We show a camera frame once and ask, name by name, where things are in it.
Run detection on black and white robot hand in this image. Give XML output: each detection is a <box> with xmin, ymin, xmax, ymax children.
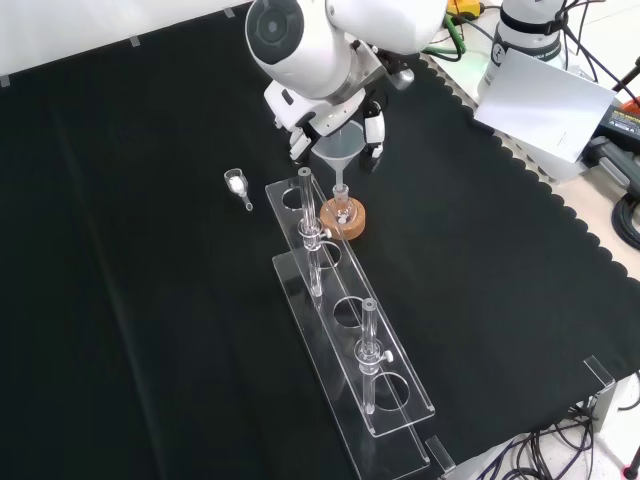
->
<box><xmin>263</xmin><ymin>82</ymin><xmax>386</xmax><ymax>174</ymax></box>

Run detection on translucent plastic funnel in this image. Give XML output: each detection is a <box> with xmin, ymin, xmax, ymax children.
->
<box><xmin>310</xmin><ymin>122</ymin><xmax>366</xmax><ymax>196</ymax></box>

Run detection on glass weighing funnel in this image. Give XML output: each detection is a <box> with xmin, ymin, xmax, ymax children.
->
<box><xmin>223</xmin><ymin>168</ymin><xmax>255</xmax><ymax>213</ymax></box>

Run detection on glass round-bottom flask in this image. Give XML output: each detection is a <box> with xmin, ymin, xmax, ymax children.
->
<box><xmin>327</xmin><ymin>183</ymin><xmax>357</xmax><ymax>226</ymax></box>

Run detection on clear acrylic funnel stand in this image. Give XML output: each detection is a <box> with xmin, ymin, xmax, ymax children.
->
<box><xmin>263</xmin><ymin>167</ymin><xmax>436</xmax><ymax>479</ymax></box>

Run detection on yellow stop button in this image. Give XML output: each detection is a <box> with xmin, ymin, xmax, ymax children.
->
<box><xmin>446</xmin><ymin>0</ymin><xmax>484</xmax><ymax>21</ymax></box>

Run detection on black cloth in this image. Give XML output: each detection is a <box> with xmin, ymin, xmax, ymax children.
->
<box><xmin>0</xmin><ymin>0</ymin><xmax>640</xmax><ymax>480</ymax></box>

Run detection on white card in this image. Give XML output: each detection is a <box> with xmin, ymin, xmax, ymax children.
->
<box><xmin>473</xmin><ymin>48</ymin><xmax>619</xmax><ymax>164</ymax></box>

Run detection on black and orange power unit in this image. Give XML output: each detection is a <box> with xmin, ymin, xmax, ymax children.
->
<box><xmin>597</xmin><ymin>97</ymin><xmax>640</xmax><ymax>151</ymax></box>

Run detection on black tripod leg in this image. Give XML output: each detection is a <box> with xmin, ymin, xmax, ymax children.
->
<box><xmin>612</xmin><ymin>54</ymin><xmax>640</xmax><ymax>94</ymax></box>

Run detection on grey metal table leg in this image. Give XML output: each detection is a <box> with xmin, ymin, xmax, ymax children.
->
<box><xmin>589</xmin><ymin>384</ymin><xmax>617</xmax><ymax>446</ymax></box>

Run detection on cork ring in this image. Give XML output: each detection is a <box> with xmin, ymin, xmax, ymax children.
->
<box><xmin>319</xmin><ymin>197</ymin><xmax>368</xmax><ymax>242</ymax></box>

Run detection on green cable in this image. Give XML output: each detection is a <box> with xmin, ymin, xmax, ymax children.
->
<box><xmin>427</xmin><ymin>9</ymin><xmax>472</xmax><ymax>64</ymax></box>

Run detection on coiled black cable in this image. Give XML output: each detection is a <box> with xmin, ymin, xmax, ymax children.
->
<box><xmin>612</xmin><ymin>192</ymin><xmax>640</xmax><ymax>249</ymax></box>

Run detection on clear acrylic edge bracket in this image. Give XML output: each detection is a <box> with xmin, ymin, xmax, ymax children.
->
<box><xmin>424</xmin><ymin>435</ymin><xmax>456</xmax><ymax>474</ymax></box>
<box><xmin>583</xmin><ymin>355</ymin><xmax>616</xmax><ymax>389</ymax></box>

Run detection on black floor cables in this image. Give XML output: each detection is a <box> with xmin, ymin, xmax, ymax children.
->
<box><xmin>469</xmin><ymin>394</ymin><xmax>640</xmax><ymax>480</ymax></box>

